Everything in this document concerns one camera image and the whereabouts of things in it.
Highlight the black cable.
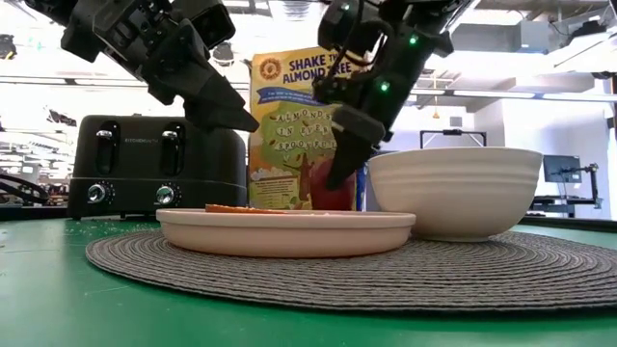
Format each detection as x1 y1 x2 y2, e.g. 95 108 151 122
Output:
0 173 50 204

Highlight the red apple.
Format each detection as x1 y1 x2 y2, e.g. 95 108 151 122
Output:
308 158 358 212

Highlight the low black rig frame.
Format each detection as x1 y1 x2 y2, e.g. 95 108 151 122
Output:
419 128 488 150

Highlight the dark computer monitor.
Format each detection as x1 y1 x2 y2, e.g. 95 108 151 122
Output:
542 154 583 185

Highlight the beige plate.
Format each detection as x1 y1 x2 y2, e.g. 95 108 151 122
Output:
154 207 417 259

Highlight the black toaster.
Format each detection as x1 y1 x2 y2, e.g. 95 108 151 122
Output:
67 114 249 221

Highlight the almond cereal box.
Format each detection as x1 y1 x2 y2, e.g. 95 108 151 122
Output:
247 45 368 212

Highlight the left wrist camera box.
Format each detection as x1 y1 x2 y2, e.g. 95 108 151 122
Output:
170 0 238 50

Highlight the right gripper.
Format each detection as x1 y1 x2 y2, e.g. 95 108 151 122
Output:
311 47 421 192

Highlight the toast slice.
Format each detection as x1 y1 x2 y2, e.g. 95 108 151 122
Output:
203 202 289 215

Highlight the grey woven round placemat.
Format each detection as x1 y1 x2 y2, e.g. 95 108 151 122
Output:
85 229 617 315

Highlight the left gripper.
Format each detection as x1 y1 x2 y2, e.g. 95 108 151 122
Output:
59 0 260 133

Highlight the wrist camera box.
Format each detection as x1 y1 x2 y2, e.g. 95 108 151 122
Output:
317 0 363 52
170 0 238 50

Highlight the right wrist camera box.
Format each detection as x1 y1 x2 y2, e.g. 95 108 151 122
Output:
317 0 363 52

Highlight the cream ribbed bowl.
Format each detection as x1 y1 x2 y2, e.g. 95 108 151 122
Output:
366 146 545 244

